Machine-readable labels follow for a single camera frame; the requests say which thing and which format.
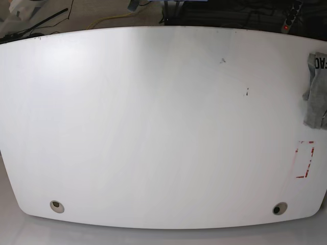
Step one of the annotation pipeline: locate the left table cable grommet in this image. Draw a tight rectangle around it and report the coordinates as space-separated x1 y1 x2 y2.
50 201 64 213

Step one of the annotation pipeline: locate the black rod on floor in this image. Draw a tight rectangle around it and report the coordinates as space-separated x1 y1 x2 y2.
1 8 68 44

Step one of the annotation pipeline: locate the right table cable grommet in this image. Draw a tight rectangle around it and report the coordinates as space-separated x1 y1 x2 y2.
272 202 288 215

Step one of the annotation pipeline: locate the white power strip red switch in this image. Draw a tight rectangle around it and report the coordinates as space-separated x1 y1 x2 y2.
281 0 303 34

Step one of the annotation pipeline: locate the table cable grommet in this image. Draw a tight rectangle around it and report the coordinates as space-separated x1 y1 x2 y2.
272 202 288 215
50 201 64 213

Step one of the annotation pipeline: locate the red tape rectangle marking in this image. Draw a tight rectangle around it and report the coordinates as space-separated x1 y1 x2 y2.
293 141 315 179

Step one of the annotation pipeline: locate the grey T-shirt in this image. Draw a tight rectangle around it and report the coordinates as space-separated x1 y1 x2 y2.
302 52 326 130

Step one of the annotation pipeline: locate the black brush on floor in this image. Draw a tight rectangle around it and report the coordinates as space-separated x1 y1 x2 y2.
127 0 140 12

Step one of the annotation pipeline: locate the yellow cable on floor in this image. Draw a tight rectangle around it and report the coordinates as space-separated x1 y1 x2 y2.
88 10 136 31

